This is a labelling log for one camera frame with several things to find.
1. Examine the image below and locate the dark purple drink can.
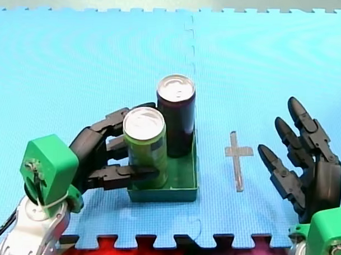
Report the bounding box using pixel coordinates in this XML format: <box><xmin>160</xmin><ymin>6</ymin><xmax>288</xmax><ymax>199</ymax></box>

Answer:
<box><xmin>154</xmin><ymin>73</ymin><xmax>197</xmax><ymax>159</ymax></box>

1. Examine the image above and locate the shallow green tray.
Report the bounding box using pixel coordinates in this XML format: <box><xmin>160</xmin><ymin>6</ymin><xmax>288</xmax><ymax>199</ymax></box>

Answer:
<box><xmin>127</xmin><ymin>126</ymin><xmax>202</xmax><ymax>206</ymax></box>

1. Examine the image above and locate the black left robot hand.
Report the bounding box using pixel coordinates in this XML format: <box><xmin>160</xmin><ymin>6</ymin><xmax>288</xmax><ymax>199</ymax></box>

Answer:
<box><xmin>67</xmin><ymin>99</ymin><xmax>164</xmax><ymax>198</ymax></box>

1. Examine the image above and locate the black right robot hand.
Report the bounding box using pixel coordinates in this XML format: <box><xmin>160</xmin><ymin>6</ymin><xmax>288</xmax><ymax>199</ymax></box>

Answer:
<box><xmin>255</xmin><ymin>95</ymin><xmax>341</xmax><ymax>225</ymax></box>

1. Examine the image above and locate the green drink can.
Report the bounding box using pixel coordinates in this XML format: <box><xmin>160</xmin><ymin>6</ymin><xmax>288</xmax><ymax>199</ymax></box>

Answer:
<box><xmin>120</xmin><ymin>105</ymin><xmax>172</xmax><ymax>190</ymax></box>

